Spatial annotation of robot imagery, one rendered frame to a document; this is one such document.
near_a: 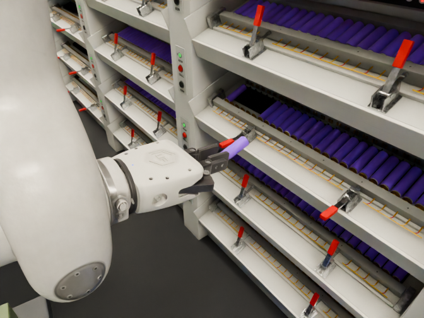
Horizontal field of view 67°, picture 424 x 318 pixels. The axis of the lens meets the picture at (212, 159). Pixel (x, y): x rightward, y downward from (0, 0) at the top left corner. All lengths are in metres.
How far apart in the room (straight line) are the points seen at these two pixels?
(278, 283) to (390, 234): 0.44
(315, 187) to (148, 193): 0.36
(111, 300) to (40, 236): 0.84
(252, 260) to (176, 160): 0.62
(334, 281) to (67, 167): 0.62
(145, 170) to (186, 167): 0.05
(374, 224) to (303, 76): 0.28
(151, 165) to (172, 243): 0.79
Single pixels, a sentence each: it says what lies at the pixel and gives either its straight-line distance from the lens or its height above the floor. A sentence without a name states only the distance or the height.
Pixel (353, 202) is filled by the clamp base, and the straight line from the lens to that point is 0.61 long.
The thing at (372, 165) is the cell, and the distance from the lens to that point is 0.66.
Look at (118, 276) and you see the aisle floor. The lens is 1.15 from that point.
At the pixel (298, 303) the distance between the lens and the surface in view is 0.95.
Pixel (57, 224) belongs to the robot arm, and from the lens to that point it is 0.28.
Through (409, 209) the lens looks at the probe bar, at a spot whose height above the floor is 0.56.
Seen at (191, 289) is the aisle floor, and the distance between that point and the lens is 1.09.
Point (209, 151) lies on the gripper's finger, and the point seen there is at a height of 0.64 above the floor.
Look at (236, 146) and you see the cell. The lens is 0.52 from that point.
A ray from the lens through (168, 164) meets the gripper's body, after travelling 0.43.
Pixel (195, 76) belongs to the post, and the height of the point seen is 0.62.
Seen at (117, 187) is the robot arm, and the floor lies 0.69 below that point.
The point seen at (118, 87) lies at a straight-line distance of 1.51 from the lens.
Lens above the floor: 0.93
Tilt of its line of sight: 37 degrees down
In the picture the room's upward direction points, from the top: straight up
